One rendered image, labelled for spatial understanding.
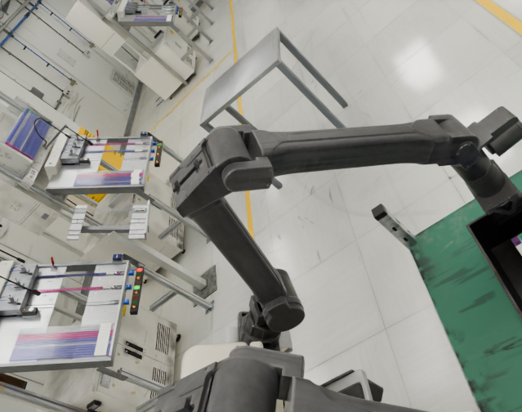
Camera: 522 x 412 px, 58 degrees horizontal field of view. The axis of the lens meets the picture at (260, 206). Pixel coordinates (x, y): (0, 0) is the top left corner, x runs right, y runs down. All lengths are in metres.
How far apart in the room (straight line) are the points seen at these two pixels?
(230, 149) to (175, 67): 6.37
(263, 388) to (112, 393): 2.61
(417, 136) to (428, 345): 1.55
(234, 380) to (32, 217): 3.67
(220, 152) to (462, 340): 0.64
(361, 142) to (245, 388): 0.43
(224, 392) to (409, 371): 1.86
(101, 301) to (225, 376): 2.51
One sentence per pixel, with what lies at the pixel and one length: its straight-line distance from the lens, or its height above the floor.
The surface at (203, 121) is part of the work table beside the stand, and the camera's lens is 3.18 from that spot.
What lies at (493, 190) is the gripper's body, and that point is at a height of 1.14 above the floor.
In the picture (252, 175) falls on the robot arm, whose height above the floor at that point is 1.55.
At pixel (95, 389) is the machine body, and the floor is 0.60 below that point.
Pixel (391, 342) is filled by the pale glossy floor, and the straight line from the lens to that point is 2.32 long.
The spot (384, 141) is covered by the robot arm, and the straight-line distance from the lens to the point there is 0.74.
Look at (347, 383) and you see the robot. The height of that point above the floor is 1.04.
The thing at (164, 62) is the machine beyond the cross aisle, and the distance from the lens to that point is 6.98.
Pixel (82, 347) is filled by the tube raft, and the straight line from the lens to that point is 2.74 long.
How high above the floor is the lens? 1.84
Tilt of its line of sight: 31 degrees down
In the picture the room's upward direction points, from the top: 53 degrees counter-clockwise
